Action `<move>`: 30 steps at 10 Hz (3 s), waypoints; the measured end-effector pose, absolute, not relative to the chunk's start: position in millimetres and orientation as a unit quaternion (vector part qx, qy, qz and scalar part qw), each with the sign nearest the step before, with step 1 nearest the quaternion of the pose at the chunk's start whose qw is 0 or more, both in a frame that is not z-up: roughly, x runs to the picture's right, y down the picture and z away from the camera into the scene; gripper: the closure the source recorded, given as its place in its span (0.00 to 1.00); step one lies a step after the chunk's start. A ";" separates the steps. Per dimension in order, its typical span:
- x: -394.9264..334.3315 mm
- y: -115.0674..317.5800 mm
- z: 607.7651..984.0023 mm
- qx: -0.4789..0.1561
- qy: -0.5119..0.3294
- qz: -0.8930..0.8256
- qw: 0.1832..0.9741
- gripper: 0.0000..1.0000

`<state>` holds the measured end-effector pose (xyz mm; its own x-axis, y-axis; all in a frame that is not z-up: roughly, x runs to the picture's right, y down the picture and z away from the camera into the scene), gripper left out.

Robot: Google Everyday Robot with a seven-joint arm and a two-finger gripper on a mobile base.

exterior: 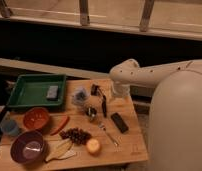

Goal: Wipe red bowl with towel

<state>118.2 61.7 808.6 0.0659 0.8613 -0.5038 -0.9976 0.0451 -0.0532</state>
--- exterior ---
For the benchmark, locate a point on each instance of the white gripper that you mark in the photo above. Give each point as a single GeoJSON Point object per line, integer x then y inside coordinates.
{"type": "Point", "coordinates": [120, 90]}

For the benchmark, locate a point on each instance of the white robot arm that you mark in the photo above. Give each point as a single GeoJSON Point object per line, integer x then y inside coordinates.
{"type": "Point", "coordinates": [175, 115]}

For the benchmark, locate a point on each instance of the red bowl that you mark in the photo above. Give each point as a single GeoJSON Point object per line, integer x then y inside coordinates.
{"type": "Point", "coordinates": [36, 118]}

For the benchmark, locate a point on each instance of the purple bowl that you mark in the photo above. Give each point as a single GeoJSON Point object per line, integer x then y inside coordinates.
{"type": "Point", "coordinates": [27, 147]}

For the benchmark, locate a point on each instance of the small dark clip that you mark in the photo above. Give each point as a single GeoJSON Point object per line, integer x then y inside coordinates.
{"type": "Point", "coordinates": [94, 90]}

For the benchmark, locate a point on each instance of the black rectangular block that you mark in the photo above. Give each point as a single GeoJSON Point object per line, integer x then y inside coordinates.
{"type": "Point", "coordinates": [119, 122]}

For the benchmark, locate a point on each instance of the small metal cup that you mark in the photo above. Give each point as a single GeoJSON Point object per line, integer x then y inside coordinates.
{"type": "Point", "coordinates": [91, 113]}

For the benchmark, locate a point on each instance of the clear plastic cup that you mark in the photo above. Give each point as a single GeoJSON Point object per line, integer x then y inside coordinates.
{"type": "Point", "coordinates": [79, 96]}

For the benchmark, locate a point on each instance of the metal fork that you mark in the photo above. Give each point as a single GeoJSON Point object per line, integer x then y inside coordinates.
{"type": "Point", "coordinates": [102, 127]}

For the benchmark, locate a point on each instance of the dark grape bunch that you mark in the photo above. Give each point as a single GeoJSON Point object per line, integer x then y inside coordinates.
{"type": "Point", "coordinates": [76, 135]}

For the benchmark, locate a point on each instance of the yellow apple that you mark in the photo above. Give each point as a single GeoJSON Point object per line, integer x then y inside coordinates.
{"type": "Point", "coordinates": [93, 146]}

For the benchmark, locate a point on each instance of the grey sponge block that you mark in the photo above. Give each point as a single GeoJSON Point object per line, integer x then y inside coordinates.
{"type": "Point", "coordinates": [52, 93]}

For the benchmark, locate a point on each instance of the green plastic tray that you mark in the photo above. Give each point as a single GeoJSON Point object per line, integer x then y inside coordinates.
{"type": "Point", "coordinates": [31, 90]}

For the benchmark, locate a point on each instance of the blue cup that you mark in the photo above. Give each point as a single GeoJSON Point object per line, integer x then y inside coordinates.
{"type": "Point", "coordinates": [10, 127]}

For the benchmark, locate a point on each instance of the black handled utensil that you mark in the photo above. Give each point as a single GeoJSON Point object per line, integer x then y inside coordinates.
{"type": "Point", "coordinates": [104, 107]}

